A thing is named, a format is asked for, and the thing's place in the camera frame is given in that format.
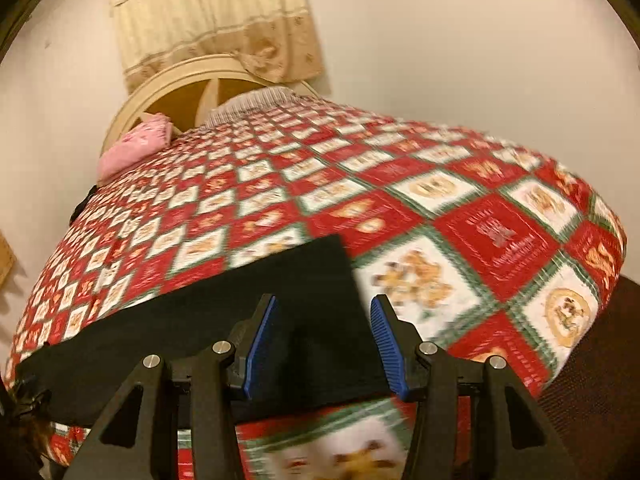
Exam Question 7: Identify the beige curtain behind headboard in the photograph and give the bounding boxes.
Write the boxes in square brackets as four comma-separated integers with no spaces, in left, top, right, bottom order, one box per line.
[110,0,324,91]

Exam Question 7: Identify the black object beside bed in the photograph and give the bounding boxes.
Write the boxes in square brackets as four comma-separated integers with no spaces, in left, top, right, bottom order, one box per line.
[68,185,99,226]

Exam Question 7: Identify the pink folded blanket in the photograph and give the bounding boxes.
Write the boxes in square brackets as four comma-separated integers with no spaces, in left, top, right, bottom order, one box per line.
[96,114,172,185]

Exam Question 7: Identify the beige curtain on side wall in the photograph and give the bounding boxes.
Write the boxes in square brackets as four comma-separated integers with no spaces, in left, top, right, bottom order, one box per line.
[0,233,15,286]

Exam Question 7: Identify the black pants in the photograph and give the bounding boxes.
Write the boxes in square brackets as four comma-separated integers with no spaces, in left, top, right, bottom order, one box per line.
[14,235,390,427]

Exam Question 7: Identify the cream wooden headboard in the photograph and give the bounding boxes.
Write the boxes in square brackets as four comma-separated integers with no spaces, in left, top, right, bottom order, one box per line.
[98,53,321,156]

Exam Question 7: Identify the striped pillow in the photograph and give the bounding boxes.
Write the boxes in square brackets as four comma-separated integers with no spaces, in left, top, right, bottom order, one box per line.
[205,86,299,128]

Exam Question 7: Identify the dark maroon bed base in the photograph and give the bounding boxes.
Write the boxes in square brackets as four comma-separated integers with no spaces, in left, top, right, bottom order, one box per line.
[539,276,640,479]

